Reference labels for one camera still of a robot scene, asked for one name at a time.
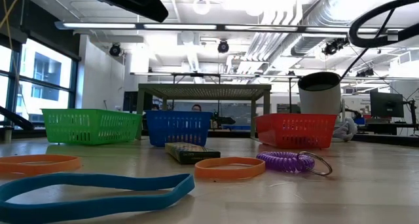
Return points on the blue rubber band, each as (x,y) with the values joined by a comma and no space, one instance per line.
(186,184)

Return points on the large black-framed window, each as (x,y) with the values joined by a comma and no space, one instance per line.
(46,67)

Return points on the orange rubber band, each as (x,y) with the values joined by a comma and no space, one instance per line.
(229,174)
(73,163)

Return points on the round white ceiling lamp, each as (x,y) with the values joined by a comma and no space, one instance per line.
(201,7)

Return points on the black background robot arm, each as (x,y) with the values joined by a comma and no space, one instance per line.
(226,120)

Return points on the yellow crayon box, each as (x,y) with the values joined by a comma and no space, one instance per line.
(190,152)

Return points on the black ceiling spotlight cluster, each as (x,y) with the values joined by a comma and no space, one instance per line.
(334,46)

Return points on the small grey post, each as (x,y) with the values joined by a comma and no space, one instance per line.
(7,135)

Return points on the long ceiling light bar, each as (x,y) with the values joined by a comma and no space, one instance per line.
(98,25)

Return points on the blue plastic basket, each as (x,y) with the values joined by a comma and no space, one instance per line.
(178,116)

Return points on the red plastic basket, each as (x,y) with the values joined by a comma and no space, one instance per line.
(294,117)

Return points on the black slanted bar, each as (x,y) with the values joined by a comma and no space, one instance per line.
(16,119)

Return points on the crumpled white plastic bag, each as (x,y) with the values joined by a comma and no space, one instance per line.
(347,129)

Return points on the white round cup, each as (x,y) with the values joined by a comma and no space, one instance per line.
(320,99)

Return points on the silver ventilation duct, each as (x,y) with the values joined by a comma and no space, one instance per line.
(327,11)

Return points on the green plastic basket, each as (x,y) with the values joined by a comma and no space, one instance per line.
(91,114)

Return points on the black screen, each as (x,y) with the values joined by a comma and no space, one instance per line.
(131,101)

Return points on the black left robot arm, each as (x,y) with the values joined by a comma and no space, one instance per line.
(131,1)

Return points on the black computer monitor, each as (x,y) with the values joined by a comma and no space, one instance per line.
(386,104)

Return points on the person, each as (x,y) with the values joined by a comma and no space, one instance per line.
(196,108)

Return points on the black background desk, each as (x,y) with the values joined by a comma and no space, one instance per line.
(386,127)

